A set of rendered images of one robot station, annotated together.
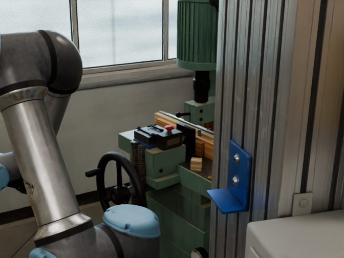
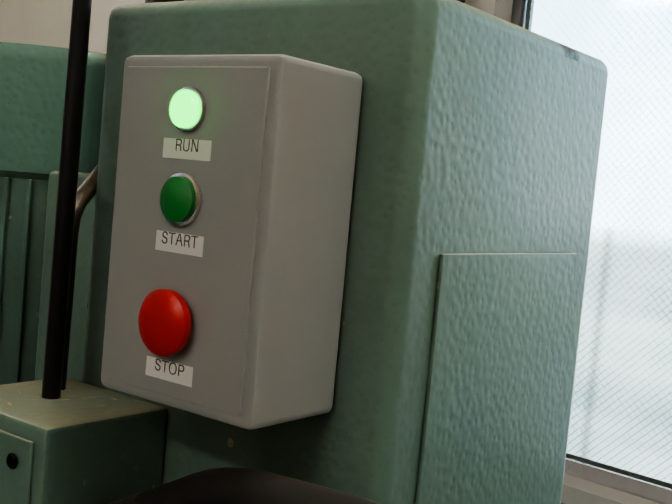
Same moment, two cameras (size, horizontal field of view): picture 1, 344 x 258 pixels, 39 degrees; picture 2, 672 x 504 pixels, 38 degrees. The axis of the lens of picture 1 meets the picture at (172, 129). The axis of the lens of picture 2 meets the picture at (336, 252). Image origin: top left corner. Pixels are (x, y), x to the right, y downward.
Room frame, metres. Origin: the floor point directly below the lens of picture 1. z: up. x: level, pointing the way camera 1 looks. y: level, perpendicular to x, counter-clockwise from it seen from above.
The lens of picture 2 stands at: (1.64, -0.89, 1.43)
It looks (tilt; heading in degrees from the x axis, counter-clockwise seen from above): 4 degrees down; 74
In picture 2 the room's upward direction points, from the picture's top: 5 degrees clockwise
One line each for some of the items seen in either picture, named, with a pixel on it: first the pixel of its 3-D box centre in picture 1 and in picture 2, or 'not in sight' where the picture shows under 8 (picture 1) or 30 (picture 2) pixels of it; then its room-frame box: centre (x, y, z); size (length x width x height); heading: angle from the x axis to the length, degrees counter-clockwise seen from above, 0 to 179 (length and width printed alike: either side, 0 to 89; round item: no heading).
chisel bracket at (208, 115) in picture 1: (205, 112); not in sight; (1.64, -0.12, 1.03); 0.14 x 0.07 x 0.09; 128
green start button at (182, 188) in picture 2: not in sight; (177, 199); (1.69, -0.46, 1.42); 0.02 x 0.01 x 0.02; 128
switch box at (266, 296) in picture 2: not in sight; (227, 234); (1.72, -0.44, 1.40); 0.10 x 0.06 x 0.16; 128
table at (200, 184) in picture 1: (176, 161); not in sight; (1.56, -0.02, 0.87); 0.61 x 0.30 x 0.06; 38
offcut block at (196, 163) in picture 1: (196, 164); not in sight; (1.44, -0.08, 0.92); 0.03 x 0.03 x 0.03; 81
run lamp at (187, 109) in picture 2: not in sight; (184, 108); (1.69, -0.46, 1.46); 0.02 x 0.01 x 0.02; 128
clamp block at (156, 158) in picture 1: (157, 155); not in sight; (1.51, 0.05, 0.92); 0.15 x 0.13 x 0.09; 38
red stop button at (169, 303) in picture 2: not in sight; (164, 322); (1.69, -0.46, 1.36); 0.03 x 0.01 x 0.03; 128
